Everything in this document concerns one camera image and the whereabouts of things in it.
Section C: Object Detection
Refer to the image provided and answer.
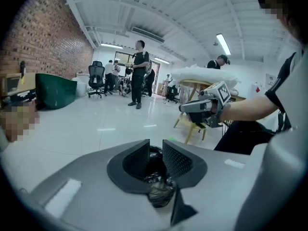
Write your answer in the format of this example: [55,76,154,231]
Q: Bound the dark green tub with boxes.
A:
[35,73,78,111]

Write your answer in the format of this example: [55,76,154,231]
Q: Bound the round wooden stool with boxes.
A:
[173,113,208,144]

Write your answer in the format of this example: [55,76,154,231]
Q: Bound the person's right forearm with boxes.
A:
[220,95,277,124]

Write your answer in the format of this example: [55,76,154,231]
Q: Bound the black office chair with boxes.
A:
[88,61,108,99]

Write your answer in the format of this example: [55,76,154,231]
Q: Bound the person's black striped shirt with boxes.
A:
[264,51,304,113]

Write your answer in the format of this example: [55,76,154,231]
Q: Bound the person's head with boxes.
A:
[259,0,293,21]

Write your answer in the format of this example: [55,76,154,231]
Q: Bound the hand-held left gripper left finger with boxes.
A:
[31,139,169,231]

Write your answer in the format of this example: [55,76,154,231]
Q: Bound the black plastic bin bag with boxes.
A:
[143,145,178,208]

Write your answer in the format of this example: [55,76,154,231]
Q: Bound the person's black trousers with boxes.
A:
[214,120,275,155]

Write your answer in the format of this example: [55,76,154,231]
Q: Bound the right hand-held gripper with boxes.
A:
[178,80,231,129]

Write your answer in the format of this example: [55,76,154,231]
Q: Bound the black wire chair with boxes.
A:
[221,120,233,137]

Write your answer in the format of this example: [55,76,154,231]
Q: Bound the long black box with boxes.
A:
[14,89,37,103]

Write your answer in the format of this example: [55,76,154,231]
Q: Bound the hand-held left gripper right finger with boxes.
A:
[163,128,308,231]

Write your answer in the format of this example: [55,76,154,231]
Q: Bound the ceiling air vent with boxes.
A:
[131,26,165,44]

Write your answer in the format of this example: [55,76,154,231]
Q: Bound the brown cardboard box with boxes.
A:
[0,72,37,98]

